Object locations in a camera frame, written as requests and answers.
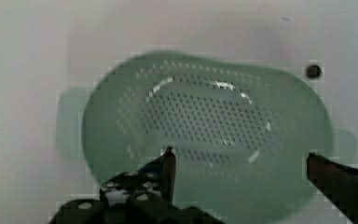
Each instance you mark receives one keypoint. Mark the green plastic strainer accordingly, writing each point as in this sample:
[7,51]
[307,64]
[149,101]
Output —
[240,133]

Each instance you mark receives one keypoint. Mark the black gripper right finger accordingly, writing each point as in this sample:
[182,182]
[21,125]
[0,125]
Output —
[337,182]

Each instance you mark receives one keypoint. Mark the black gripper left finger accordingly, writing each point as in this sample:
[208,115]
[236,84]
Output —
[140,197]

